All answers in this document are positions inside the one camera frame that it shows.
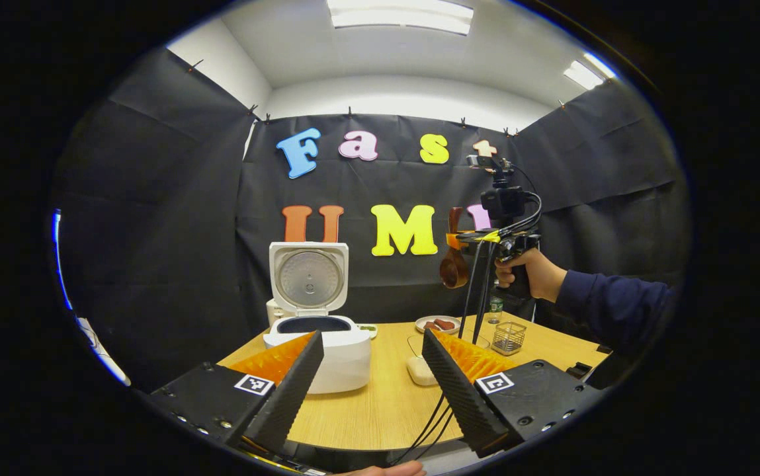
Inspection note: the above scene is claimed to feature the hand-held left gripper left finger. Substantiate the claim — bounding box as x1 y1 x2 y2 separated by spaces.
148 331 325 457

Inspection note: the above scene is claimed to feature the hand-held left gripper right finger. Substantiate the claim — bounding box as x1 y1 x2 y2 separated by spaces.
421 329 609 459

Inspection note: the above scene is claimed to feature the brown wooden spoon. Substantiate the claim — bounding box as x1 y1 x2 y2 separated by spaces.
439 207 470 290

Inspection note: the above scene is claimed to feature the white rice cooker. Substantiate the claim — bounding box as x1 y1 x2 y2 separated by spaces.
263 241 372 395

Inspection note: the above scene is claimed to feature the metal wire chopstick holder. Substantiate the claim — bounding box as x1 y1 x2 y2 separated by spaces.
491 321 527 356

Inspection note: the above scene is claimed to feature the white round plate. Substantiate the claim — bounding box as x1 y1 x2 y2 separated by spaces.
415 315 462 335

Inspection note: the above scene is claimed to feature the small ceiling light panel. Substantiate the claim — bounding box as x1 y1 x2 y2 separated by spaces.
564 53 618 91

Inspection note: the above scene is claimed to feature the black backdrop cloth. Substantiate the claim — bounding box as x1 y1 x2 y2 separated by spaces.
52 48 691 394

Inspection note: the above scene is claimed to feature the large ceiling light panel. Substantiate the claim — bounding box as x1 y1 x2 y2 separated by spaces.
327 0 475 36

